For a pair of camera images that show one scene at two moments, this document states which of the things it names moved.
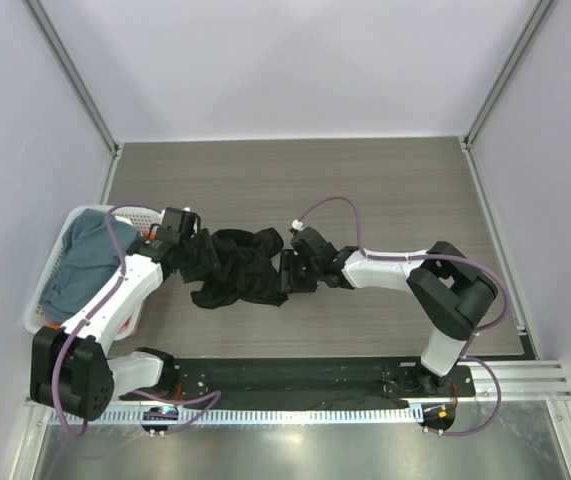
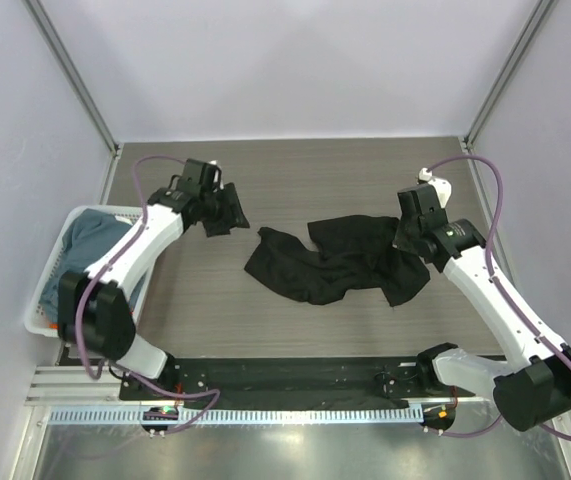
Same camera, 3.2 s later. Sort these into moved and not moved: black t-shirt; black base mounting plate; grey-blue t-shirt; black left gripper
Moved: black t-shirt; black left gripper
Not moved: grey-blue t-shirt; black base mounting plate
